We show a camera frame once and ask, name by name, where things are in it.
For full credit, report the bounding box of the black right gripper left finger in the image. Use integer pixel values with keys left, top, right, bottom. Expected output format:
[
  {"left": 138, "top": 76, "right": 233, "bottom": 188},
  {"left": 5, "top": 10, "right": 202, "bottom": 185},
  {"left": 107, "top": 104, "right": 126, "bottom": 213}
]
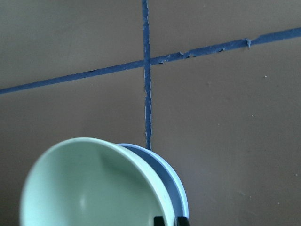
[{"left": 153, "top": 216, "right": 165, "bottom": 226}]

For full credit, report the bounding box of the blue bowl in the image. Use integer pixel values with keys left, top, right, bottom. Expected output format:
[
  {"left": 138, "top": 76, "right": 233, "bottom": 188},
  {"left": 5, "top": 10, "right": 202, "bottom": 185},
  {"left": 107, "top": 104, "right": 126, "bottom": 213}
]
[{"left": 119, "top": 143, "right": 189, "bottom": 218}]

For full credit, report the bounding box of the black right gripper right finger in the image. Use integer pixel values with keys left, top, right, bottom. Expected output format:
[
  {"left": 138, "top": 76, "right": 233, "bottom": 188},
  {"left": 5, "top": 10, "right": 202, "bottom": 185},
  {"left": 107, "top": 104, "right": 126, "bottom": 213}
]
[{"left": 176, "top": 216, "right": 190, "bottom": 226}]

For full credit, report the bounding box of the green bowl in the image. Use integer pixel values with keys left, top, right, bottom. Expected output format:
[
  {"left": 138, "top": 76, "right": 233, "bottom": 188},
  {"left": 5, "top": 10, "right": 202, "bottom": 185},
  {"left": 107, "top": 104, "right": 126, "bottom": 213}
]
[{"left": 19, "top": 137, "right": 175, "bottom": 226}]

